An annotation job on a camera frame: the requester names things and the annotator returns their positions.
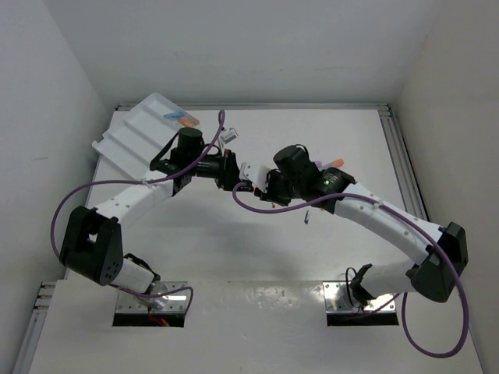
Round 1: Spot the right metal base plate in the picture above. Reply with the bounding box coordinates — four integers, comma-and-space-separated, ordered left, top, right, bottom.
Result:
323, 280, 395, 316

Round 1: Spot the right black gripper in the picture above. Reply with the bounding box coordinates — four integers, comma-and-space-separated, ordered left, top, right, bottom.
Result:
253, 168, 303, 206

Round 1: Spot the blue highlighter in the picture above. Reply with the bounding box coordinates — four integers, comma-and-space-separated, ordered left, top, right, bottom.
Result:
164, 112, 184, 120

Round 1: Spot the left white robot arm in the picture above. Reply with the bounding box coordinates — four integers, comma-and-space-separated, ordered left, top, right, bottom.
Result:
58, 128, 239, 294

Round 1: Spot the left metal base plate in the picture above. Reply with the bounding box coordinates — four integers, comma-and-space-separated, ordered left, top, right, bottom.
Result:
115, 281, 190, 314

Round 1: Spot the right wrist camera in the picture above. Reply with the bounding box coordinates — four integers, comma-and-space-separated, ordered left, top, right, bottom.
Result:
239, 162, 271, 193

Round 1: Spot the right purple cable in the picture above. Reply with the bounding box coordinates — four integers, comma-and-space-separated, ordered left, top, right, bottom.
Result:
232, 182, 470, 358

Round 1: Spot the white compartment tray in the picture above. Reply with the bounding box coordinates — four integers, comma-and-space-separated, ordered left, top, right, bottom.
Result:
92, 93, 200, 179

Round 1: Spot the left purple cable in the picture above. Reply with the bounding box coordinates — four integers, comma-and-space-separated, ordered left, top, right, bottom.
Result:
51, 108, 227, 311

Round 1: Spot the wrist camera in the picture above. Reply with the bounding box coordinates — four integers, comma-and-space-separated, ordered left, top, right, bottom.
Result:
219, 128, 239, 145
239, 162, 271, 193

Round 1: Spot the purple cable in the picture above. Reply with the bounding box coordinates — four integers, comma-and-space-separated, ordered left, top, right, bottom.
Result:
232, 182, 470, 358
51, 108, 227, 311

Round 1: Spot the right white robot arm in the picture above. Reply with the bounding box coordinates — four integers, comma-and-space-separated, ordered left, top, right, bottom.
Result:
256, 145, 468, 305

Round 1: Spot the orange capped white highlighter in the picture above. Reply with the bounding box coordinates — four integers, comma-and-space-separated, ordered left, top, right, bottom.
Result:
329, 158, 345, 168

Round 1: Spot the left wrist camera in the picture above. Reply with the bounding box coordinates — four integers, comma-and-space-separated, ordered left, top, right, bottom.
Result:
219, 128, 239, 145

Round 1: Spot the metal base plate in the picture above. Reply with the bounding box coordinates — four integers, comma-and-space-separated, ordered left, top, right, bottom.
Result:
115, 281, 190, 314
323, 280, 395, 316

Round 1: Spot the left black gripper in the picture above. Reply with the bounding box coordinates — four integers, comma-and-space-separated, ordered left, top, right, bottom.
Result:
187, 148, 251, 191

